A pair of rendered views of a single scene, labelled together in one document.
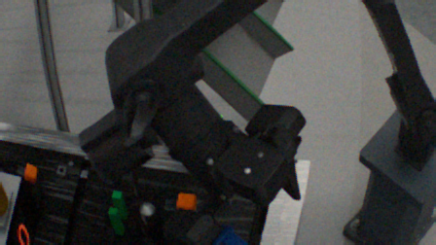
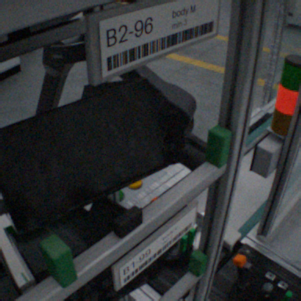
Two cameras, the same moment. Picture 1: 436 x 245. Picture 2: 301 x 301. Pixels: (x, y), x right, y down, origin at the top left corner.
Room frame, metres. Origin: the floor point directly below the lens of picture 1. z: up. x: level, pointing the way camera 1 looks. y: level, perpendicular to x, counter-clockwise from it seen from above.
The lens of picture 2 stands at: (1.03, 0.31, 1.65)
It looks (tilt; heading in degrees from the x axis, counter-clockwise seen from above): 38 degrees down; 211
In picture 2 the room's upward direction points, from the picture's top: straight up
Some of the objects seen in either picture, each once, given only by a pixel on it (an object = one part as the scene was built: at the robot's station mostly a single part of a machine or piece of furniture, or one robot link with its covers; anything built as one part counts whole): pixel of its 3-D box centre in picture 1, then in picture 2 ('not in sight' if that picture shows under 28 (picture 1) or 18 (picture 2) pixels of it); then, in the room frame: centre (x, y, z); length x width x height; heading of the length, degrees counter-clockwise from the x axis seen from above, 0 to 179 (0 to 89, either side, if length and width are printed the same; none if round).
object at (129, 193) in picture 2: not in sight; (135, 191); (0.42, -0.10, 0.93); 0.21 x 0.07 x 0.06; 167
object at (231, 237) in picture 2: not in sight; (228, 239); (0.48, 0.21, 0.97); 0.05 x 0.05 x 0.04; 77
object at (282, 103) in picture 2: not in sight; (289, 97); (0.39, 0.25, 1.33); 0.05 x 0.05 x 0.05
